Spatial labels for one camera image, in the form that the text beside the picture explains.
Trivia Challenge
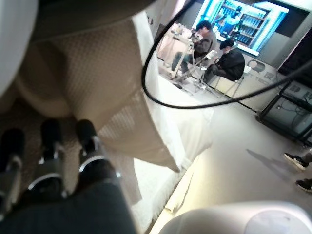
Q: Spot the large wall display screen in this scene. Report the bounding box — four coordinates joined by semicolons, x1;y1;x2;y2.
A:
195;0;290;56

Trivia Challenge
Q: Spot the thick black cable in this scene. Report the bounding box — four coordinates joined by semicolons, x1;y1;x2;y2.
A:
141;0;312;108

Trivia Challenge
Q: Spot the black metal rack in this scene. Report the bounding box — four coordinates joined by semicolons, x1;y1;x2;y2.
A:
255;78;312;142

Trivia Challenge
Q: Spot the seated person black jacket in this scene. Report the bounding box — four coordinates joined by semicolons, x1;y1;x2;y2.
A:
203;40;246;85

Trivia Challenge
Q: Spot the seated person grey jacket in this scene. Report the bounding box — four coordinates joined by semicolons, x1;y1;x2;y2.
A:
172;20;218;74

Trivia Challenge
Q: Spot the beige waffle throw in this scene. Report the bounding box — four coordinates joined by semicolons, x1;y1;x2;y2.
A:
17;14;183;203

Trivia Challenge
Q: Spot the black white sneaker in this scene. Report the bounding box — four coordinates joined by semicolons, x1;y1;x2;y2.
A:
296;178;312;194
284;152;311;171

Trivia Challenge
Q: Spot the light wooden table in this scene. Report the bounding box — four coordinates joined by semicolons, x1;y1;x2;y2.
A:
157;23;196;79

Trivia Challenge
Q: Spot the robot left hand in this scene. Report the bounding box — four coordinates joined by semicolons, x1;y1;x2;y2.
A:
0;118;137;234

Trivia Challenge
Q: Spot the white metal chair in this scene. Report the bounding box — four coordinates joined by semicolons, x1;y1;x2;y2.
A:
214;72;245;98

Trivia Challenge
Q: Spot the silver robot left leg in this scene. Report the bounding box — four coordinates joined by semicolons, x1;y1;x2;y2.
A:
158;201;312;234

